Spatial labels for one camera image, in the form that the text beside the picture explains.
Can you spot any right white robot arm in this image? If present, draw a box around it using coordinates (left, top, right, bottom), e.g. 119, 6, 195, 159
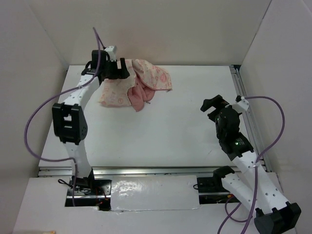
200, 95, 301, 234

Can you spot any pink and cream jacket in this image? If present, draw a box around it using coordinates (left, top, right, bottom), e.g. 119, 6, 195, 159
99, 59, 172, 112

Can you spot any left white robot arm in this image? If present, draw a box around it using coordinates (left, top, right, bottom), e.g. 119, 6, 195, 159
52, 46, 130, 195

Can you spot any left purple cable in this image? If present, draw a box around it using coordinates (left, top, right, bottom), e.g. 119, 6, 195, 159
25, 27, 108, 208

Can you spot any white foil cover panel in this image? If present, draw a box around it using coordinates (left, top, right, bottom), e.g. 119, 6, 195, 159
110, 175, 200, 211

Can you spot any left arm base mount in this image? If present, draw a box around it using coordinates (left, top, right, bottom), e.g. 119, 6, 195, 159
62, 179, 112, 211

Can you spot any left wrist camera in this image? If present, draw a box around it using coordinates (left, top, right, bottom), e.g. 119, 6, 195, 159
104, 46, 117, 61

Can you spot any front aluminium rail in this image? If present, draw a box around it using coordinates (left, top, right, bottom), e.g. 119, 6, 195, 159
38, 166, 269, 176

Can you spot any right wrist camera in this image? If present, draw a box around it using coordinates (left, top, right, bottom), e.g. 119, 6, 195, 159
234, 96, 249, 112

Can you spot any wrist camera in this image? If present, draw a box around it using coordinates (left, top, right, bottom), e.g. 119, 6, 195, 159
234, 96, 249, 112
104, 46, 117, 61

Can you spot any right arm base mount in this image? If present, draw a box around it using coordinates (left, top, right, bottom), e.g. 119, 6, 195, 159
193, 177, 230, 204

